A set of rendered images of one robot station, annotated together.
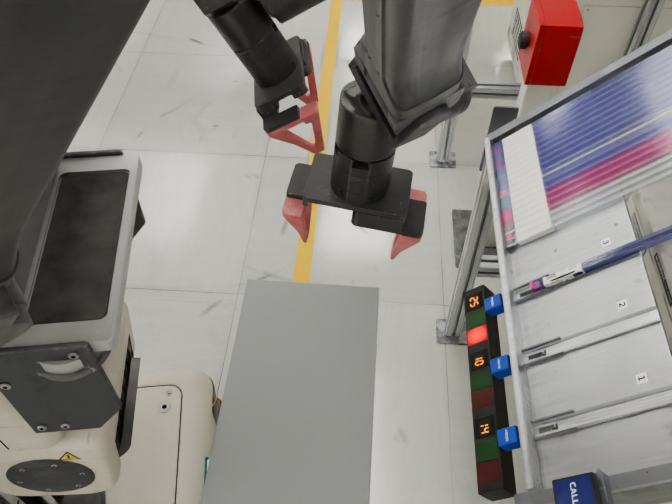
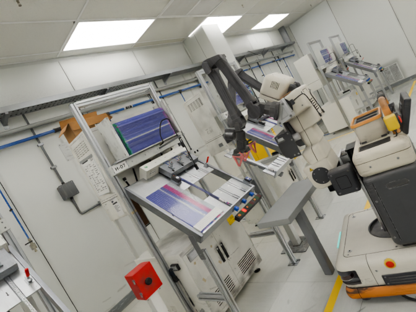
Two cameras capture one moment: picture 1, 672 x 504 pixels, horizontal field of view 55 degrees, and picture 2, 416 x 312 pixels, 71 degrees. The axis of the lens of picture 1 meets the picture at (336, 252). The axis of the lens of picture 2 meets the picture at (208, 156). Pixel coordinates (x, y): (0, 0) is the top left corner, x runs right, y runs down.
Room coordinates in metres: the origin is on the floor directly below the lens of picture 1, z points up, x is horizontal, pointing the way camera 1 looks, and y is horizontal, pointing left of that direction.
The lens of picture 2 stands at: (2.12, 1.03, 1.24)
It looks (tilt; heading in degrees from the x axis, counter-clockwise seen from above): 4 degrees down; 220
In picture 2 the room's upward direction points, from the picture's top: 29 degrees counter-clockwise
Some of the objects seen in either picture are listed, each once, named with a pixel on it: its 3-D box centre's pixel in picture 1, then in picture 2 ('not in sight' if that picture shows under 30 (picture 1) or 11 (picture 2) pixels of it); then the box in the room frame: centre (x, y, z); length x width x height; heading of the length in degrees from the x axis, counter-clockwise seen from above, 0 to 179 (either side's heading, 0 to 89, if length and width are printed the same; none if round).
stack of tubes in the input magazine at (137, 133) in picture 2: not in sight; (143, 131); (0.52, -0.78, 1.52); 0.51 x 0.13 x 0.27; 176
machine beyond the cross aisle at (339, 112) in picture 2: not in sight; (329, 85); (-4.42, -0.58, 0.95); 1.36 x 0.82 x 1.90; 86
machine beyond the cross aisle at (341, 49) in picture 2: not in sight; (346, 73); (-5.87, -0.46, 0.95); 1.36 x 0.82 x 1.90; 86
